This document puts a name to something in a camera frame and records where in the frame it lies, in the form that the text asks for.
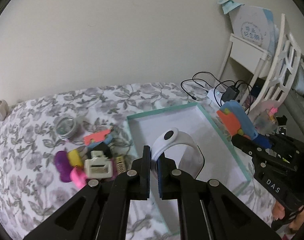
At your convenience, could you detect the white wristband with black oval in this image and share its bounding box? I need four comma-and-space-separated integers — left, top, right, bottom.
151, 128, 205, 178

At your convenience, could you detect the cream plastic clip toy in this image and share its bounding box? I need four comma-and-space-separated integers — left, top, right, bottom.
84, 151, 113, 180

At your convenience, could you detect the black rectangular charger box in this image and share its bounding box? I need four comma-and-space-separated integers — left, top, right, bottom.
86, 142, 112, 159

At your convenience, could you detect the yellow round toy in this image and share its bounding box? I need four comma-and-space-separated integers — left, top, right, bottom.
67, 150, 84, 168

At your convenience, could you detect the orange blue toy gun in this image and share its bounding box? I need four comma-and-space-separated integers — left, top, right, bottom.
216, 100, 271, 148

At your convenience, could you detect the purple mushroom-shaped toy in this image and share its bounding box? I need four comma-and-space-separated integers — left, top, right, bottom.
54, 151, 73, 183

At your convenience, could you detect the person's hand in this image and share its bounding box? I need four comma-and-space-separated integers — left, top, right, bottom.
271, 201, 304, 235

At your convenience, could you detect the small beige comb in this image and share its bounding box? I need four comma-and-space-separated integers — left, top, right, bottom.
115, 155, 127, 174

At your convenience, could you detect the teal-rimmed white box tray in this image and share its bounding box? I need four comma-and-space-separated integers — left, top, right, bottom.
126, 102, 253, 236

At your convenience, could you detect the orange blue toy block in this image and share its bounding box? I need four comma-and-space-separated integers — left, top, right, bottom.
83, 129, 113, 147

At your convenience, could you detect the pink plastic toy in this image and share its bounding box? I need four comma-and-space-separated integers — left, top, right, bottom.
70, 166, 87, 189

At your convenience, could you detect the round metal tin glass lid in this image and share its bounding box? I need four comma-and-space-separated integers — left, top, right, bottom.
55, 116, 78, 140

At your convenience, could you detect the black power adapter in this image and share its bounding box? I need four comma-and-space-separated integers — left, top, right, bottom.
221, 85, 240, 102

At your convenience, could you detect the white power strip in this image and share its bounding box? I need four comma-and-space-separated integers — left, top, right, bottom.
207, 88, 225, 107

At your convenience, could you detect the white shelf rack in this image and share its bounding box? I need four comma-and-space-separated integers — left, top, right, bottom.
218, 33, 272, 87

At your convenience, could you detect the teal cloth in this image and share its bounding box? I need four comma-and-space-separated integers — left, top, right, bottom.
217, 0, 244, 15

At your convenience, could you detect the black cable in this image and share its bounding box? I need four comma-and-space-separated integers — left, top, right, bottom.
180, 71, 253, 108

